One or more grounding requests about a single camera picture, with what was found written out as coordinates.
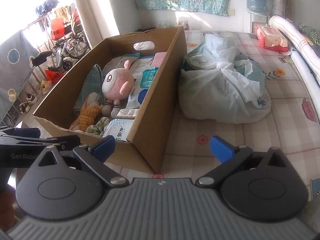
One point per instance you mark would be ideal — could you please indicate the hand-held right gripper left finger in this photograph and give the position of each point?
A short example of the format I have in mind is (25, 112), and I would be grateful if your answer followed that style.
(103, 148)

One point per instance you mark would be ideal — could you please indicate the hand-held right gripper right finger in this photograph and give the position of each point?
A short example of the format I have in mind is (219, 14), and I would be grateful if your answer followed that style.
(222, 150)

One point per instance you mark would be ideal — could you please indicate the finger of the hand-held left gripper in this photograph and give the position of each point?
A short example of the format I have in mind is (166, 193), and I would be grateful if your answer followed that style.
(65, 141)
(27, 133)

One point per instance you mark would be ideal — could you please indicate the green floral scrunchie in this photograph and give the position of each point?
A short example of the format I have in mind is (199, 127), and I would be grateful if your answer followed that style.
(97, 127)

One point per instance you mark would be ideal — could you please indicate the white yogurt cup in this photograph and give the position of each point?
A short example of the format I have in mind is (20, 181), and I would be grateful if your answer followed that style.
(117, 131)

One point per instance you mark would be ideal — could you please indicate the orange striped doll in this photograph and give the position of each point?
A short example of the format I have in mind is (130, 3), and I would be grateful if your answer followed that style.
(85, 115)

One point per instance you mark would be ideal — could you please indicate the teal checked cloth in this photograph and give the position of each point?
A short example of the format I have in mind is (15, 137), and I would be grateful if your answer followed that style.
(91, 85)

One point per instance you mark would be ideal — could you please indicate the brown cardboard box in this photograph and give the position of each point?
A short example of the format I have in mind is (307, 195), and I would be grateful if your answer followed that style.
(160, 120)

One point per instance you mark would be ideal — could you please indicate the pink plush toy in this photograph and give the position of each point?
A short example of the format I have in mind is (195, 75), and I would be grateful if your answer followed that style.
(117, 80)

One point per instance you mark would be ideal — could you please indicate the blue wet wipes pack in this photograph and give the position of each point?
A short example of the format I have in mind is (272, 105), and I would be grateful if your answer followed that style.
(142, 90)

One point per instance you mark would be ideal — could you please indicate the white teal-edged pack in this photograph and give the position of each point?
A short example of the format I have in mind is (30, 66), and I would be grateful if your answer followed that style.
(117, 62)

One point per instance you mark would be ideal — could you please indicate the light blue tissue pack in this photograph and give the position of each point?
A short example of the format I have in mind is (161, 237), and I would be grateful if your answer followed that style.
(143, 65)

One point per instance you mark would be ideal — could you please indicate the pink sponge cloth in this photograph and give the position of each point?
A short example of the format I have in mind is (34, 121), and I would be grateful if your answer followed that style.
(160, 58)

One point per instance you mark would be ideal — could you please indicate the pair of sneakers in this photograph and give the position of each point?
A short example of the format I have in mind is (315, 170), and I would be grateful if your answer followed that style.
(27, 102)

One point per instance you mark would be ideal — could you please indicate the white tied plastic bag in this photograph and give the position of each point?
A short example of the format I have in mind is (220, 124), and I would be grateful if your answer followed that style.
(220, 92)

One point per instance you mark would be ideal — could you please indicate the grey blanket with circles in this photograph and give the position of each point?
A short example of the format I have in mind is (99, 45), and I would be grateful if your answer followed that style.
(15, 62)

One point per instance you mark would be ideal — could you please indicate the wheelchair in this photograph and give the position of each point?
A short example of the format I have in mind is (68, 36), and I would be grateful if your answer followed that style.
(72, 45)

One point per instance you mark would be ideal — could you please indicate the red plastic bag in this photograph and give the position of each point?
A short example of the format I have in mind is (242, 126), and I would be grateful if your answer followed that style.
(57, 28)

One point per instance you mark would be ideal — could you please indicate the white padded roll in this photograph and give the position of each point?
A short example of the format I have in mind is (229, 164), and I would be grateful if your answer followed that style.
(307, 70)

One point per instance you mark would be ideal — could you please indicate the red wet wipes pack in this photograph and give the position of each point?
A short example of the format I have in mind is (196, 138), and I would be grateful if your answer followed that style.
(271, 37)

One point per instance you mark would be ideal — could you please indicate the clothes drying rack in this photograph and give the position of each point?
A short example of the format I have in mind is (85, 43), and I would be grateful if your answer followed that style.
(47, 7)

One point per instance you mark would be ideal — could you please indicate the white rolled quilt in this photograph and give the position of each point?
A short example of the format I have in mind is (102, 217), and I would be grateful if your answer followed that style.
(295, 37)

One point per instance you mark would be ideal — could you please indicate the white water dispenser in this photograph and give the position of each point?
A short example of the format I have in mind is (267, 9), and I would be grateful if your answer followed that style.
(260, 21)

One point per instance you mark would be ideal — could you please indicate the grey leaf-print pillow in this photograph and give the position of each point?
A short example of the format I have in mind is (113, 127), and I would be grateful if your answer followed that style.
(310, 33)

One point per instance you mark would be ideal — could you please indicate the rolled printed mat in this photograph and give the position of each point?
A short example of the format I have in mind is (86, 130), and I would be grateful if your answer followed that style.
(280, 0)

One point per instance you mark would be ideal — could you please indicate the wall socket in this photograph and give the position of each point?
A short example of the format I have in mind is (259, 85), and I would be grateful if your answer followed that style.
(231, 11)

